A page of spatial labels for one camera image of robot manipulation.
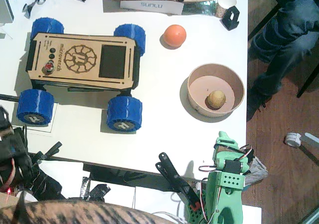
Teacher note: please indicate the black chair leg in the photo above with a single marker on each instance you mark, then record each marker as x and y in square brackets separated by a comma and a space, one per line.
[309, 80]
[264, 22]

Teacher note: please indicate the striped brown cloth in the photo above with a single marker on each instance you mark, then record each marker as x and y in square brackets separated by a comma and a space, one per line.
[74, 212]

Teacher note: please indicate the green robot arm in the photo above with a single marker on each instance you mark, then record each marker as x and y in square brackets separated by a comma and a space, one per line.
[228, 201]

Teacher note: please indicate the brown paper bowl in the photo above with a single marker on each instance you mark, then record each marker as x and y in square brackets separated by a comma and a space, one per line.
[216, 90]

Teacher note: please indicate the white foam board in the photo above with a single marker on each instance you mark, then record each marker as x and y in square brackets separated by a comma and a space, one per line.
[154, 199]

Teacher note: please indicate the small black clamp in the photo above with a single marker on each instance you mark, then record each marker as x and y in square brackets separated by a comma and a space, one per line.
[47, 153]

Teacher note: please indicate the dark shoe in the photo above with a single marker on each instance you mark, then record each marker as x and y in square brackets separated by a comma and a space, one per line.
[255, 104]

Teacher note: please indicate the black silver clip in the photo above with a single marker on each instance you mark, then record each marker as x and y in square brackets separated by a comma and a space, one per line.
[37, 0]

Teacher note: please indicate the yellowish round potato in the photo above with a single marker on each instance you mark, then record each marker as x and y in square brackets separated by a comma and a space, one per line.
[215, 99]

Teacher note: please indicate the black clamp with red trigger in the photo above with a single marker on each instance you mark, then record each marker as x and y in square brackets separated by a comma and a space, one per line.
[174, 176]

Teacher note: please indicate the black printed holder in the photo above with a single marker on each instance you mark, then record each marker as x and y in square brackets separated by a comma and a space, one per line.
[230, 20]

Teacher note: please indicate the white paper sheet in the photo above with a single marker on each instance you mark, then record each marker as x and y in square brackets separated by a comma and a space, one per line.
[53, 127]

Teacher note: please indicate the wooden rover with blue wheels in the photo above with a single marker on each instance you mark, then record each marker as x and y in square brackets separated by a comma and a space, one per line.
[82, 59]

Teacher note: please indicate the silver foil strip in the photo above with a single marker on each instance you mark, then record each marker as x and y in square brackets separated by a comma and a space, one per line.
[85, 188]

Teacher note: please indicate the white grey box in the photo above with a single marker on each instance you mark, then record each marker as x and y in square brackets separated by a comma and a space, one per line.
[5, 5]

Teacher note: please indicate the white paper cup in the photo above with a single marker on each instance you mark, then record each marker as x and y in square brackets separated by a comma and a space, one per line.
[225, 3]

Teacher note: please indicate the person leg in jeans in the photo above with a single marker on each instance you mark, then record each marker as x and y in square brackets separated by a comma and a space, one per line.
[286, 34]

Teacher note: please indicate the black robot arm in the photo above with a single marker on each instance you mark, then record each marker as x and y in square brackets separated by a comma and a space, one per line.
[15, 154]

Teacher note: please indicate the white tape roll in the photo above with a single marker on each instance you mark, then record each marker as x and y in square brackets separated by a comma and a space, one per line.
[292, 139]

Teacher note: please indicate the crumpled grey bag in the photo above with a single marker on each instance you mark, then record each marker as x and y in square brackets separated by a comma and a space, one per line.
[256, 171]

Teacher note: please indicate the white stick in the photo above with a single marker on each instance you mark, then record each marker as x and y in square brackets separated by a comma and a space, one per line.
[311, 137]

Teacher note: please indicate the white SUNLU box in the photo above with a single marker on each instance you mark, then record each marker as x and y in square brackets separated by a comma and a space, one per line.
[152, 7]

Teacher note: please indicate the orange ball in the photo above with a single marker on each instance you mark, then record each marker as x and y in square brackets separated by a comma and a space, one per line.
[175, 35]

